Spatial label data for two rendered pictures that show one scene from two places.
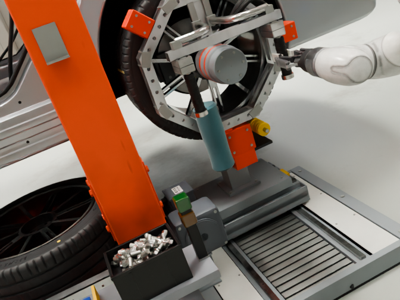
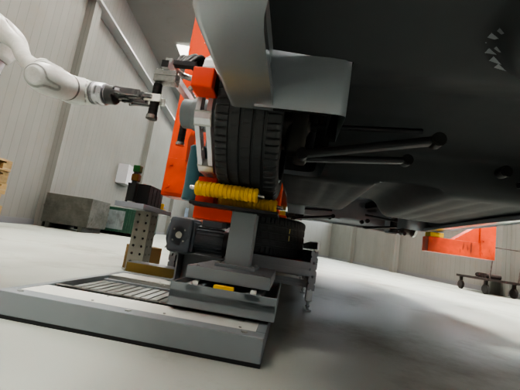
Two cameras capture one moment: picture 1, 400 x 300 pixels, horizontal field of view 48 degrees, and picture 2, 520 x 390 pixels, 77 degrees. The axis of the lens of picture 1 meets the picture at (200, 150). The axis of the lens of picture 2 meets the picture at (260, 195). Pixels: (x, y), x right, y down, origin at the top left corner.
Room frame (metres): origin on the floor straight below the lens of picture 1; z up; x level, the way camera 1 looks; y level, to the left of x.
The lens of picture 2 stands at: (2.36, -1.39, 0.34)
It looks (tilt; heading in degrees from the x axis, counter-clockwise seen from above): 8 degrees up; 110
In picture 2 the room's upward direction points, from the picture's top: 9 degrees clockwise
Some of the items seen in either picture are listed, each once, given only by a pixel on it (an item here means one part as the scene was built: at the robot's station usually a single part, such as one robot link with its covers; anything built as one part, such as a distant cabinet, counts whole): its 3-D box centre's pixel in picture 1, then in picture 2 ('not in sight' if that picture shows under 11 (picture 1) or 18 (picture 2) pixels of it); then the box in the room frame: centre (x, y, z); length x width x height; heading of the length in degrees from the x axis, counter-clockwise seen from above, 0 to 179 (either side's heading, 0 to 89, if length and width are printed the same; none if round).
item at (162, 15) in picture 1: (212, 61); (222, 118); (1.70, -0.16, 0.85); 0.54 x 0.07 x 0.54; 103
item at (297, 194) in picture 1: (243, 200); (234, 291); (1.86, -0.12, 0.13); 0.50 x 0.36 x 0.10; 103
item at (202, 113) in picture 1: (194, 93); (183, 130); (1.43, -0.05, 0.83); 0.04 x 0.04 x 0.16
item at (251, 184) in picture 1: (233, 166); (241, 244); (1.86, -0.12, 0.32); 0.40 x 0.30 x 0.28; 103
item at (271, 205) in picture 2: not in sight; (248, 203); (1.86, -0.12, 0.49); 0.29 x 0.06 x 0.06; 13
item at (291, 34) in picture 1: (282, 33); (205, 83); (1.77, -0.46, 0.85); 0.09 x 0.08 x 0.07; 103
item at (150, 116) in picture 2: (283, 56); (155, 100); (1.50, -0.38, 0.83); 0.04 x 0.04 x 0.16
